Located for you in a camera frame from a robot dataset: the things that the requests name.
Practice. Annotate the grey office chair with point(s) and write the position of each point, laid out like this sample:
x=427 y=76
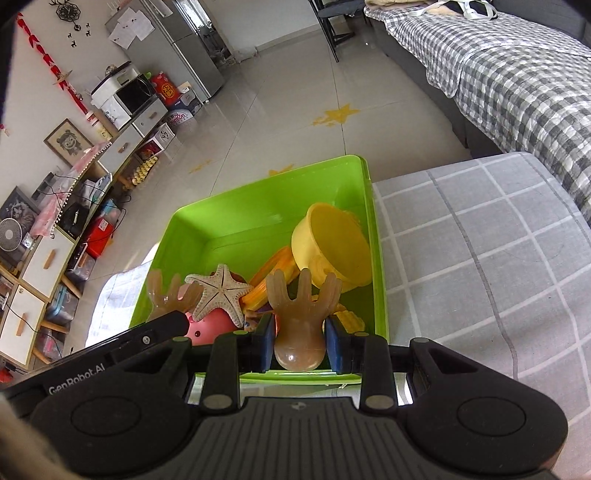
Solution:
x=326 y=11

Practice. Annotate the black garment with straps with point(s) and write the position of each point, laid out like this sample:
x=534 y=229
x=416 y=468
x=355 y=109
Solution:
x=469 y=9

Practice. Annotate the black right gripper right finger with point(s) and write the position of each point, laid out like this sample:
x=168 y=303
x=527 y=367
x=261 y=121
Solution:
x=365 y=355

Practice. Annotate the red storage box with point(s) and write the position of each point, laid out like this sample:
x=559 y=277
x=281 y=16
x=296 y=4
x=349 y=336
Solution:
x=98 y=236

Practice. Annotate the yellow plastic bowl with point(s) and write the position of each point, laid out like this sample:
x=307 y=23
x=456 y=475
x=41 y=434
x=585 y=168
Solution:
x=331 y=240

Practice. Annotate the red hanging wall decoration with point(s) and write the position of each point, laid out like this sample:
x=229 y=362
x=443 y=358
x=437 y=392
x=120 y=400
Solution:
x=60 y=77

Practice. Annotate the black deer wall clock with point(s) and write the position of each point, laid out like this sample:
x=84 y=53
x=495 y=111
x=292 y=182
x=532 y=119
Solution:
x=69 y=12

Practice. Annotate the grey gingham sofa cover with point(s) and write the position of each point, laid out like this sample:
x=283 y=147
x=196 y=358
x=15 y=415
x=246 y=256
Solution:
x=556 y=14

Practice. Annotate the small white fan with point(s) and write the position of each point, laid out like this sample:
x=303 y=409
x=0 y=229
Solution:
x=13 y=237

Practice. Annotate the beige starfish toy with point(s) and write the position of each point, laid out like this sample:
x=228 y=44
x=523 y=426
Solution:
x=221 y=291

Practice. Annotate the white printer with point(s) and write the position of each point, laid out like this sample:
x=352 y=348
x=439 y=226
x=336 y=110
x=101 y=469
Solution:
x=112 y=82

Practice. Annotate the amber rubber hand toy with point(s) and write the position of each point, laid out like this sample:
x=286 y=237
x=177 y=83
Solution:
x=300 y=344

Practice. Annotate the corn toy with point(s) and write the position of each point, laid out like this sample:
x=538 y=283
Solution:
x=350 y=321

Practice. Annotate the green plastic storage box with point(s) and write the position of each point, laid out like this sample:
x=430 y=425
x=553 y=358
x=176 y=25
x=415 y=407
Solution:
x=244 y=227

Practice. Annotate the silver refrigerator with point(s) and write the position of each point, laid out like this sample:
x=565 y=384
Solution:
x=157 y=36

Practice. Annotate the framed cartoon portrait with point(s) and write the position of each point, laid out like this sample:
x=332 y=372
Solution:
x=67 y=142

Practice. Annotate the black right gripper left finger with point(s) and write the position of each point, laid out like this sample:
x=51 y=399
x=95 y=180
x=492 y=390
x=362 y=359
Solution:
x=232 y=355

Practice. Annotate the black microwave oven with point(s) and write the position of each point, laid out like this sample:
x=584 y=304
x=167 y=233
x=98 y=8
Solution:
x=134 y=94

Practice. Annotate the dark grey sofa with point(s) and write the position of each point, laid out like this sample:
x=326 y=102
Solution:
x=522 y=84

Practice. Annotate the pink pig toy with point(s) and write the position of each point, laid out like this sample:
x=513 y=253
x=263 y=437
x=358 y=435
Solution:
x=205 y=331

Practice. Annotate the grey checked table cloth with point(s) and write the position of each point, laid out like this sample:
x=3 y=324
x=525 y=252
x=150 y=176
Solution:
x=489 y=257

